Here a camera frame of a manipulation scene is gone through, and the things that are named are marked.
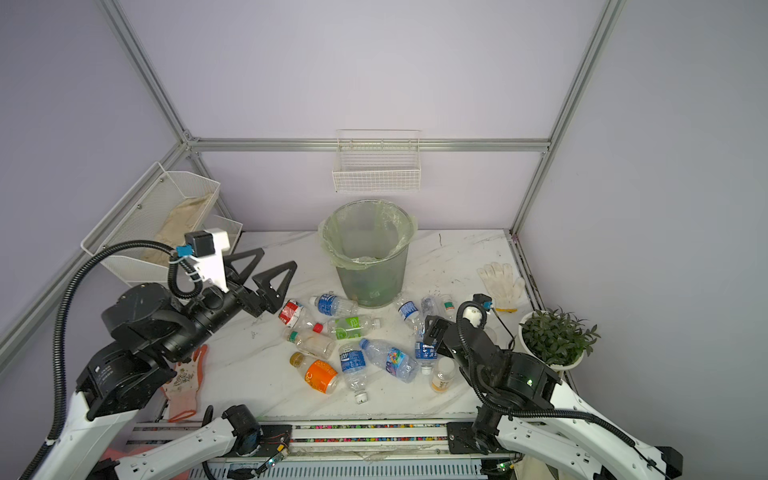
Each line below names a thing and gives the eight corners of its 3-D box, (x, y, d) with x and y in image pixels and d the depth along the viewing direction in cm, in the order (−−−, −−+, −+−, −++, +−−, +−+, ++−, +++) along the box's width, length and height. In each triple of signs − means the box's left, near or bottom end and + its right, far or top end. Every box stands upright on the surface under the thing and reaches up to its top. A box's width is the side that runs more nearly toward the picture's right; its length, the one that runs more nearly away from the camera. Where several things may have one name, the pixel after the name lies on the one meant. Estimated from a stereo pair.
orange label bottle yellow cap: (284, 373, 86) (279, 367, 82) (297, 353, 90) (293, 347, 86) (329, 396, 82) (326, 391, 78) (341, 374, 86) (339, 368, 82)
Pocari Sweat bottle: (340, 406, 80) (338, 400, 76) (342, 353, 90) (339, 345, 85) (367, 403, 81) (366, 398, 76) (366, 351, 90) (365, 343, 86)
